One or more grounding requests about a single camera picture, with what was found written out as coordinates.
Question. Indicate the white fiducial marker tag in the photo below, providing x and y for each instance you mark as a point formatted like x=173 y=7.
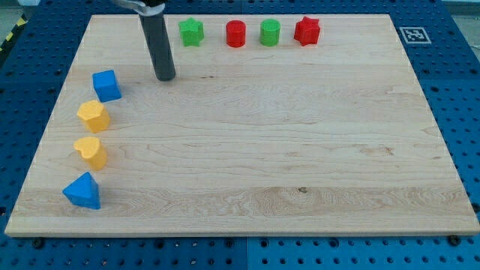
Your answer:
x=414 y=35

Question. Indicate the green star block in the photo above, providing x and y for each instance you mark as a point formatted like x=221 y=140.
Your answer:
x=191 y=32

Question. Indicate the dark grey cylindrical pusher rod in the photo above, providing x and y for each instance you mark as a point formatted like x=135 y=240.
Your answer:
x=157 y=39

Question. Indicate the light wooden board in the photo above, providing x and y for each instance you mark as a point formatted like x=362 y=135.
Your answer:
x=331 y=139

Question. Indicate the yellow heart block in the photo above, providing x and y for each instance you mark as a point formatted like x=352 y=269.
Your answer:
x=92 y=151

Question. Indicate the red cylinder block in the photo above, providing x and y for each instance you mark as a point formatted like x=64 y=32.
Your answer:
x=235 y=33

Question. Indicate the blue triangle block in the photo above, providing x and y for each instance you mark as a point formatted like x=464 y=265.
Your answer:
x=84 y=192

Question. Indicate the green cylinder block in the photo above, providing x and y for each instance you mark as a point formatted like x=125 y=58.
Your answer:
x=269 y=32

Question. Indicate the silver metal clamp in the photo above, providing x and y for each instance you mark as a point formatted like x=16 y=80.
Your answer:
x=143 y=8

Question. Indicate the blue cube block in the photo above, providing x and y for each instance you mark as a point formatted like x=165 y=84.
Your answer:
x=106 y=86

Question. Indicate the red star block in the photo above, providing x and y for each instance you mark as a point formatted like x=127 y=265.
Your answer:
x=307 y=31

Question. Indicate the black yellow hazard tape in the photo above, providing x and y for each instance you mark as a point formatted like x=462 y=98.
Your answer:
x=14 y=34

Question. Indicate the yellow hexagon block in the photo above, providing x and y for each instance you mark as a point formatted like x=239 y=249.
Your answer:
x=94 y=116

